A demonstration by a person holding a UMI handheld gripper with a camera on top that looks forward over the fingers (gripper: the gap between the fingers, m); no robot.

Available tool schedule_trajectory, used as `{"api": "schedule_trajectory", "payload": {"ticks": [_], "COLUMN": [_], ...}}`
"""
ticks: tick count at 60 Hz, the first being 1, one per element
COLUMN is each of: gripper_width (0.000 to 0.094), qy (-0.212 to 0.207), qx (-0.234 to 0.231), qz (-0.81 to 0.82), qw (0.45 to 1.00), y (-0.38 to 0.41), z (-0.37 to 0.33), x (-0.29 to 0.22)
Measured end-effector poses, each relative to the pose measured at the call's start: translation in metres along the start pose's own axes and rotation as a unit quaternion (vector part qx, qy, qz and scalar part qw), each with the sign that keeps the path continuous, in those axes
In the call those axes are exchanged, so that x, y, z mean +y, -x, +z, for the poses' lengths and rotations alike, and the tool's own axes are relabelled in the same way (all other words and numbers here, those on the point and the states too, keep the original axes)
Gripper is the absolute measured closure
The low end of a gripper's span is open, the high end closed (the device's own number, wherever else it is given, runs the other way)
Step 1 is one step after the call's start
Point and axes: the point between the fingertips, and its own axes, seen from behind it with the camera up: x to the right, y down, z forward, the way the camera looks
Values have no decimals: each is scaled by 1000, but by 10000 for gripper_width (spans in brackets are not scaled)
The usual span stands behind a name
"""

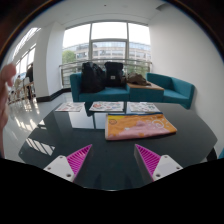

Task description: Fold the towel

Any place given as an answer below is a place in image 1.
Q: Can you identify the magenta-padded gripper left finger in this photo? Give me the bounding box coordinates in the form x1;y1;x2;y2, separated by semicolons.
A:
43;143;96;184

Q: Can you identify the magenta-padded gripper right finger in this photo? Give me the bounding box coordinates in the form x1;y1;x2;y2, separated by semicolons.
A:
133;143;184;185

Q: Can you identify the yellow orange pink cartoon towel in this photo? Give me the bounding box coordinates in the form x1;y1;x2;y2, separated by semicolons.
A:
104;113;178;141

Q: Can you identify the printed picture sheet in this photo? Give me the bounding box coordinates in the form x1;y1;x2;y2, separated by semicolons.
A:
126;101;161;114
54;101;86;113
88;101;125;113

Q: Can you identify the teal armchair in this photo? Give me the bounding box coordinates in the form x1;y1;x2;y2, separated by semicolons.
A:
146;72;196;110

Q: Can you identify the teal wood-topped side table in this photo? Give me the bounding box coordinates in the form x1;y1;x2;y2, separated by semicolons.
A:
126;81;165;103

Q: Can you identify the group of chairs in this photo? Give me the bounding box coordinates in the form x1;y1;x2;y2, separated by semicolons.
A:
8;78;36;104

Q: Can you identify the teal sofa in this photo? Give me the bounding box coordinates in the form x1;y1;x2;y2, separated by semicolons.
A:
69;72;131;103

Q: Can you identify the person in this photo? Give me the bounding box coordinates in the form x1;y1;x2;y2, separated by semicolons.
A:
13;74;23;91
0;63;17;158
25;63;34;84

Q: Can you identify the brown jacket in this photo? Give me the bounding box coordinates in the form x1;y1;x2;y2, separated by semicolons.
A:
125;72;152;87

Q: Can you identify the bulky black backpack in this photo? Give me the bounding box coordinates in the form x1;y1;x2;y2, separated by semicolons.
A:
80;61;107;94

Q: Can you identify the metal balcony railing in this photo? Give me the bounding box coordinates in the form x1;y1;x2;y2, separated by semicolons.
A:
59;58;153;88

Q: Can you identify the black backpack with label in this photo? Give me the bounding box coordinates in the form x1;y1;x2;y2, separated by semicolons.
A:
104;61;125;88

